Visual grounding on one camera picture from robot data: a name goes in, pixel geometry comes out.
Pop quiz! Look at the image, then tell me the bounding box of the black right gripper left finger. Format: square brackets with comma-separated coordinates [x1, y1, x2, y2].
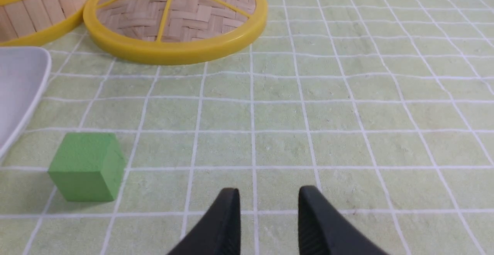
[168, 188, 241, 255]

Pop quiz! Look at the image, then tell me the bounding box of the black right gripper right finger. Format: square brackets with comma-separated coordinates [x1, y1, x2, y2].
[298, 185, 386, 255]

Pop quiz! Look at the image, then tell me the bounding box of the white square plate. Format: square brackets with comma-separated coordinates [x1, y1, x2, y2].
[0, 46, 52, 158]

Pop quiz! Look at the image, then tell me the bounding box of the green wooden cube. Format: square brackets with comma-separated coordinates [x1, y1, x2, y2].
[47, 132, 127, 202]

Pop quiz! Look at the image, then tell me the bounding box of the green checked tablecloth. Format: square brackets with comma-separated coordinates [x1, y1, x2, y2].
[1, 0, 494, 255]

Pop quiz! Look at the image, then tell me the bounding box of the woven bamboo steamer lid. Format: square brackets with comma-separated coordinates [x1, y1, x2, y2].
[83, 0, 268, 65]

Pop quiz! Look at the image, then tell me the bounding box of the bamboo steamer basket yellow rim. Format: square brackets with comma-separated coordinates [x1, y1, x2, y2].
[0, 0, 87, 46]

